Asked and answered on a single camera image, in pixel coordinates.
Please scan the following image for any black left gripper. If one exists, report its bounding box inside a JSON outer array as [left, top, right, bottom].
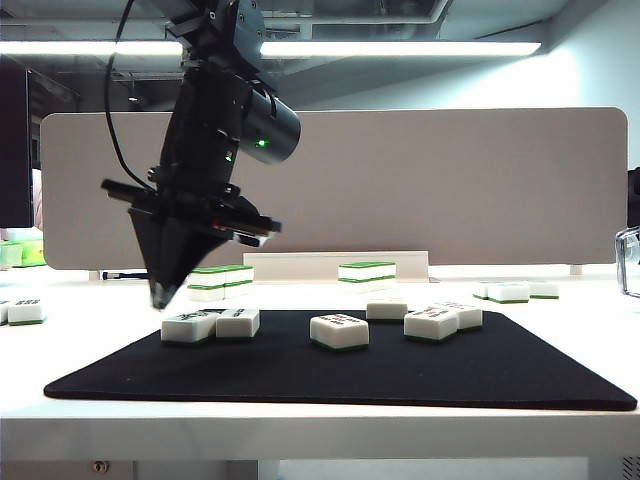
[[101, 172, 282, 307]]

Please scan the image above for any bird print mahjong tile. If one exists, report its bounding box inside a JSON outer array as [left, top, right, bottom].
[[160, 309, 222, 347]]

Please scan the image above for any white divider base cover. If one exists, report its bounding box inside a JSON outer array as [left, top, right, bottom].
[[242, 251, 441, 285]]

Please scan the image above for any yellow green package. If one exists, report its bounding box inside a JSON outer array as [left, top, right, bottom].
[[19, 239, 47, 269]]

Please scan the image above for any white green box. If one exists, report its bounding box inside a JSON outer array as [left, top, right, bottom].
[[0, 242, 25, 269]]

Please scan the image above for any black fabric mat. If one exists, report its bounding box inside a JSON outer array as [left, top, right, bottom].
[[43, 308, 639, 413]]

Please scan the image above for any dark cabinet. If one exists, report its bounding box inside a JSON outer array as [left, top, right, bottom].
[[0, 62, 35, 230]]

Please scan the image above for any grey fabric desk divider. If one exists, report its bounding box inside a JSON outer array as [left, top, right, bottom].
[[39, 107, 629, 272]]

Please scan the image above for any long ceiling light strip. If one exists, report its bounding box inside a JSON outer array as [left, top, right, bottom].
[[0, 39, 543, 58]]

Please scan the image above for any clear plastic container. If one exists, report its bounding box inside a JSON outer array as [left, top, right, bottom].
[[613, 226, 640, 300]]

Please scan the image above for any black background object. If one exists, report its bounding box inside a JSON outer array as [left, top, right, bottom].
[[626, 167, 640, 227]]

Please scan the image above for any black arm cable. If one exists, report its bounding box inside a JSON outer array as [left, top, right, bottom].
[[102, 0, 156, 194]]

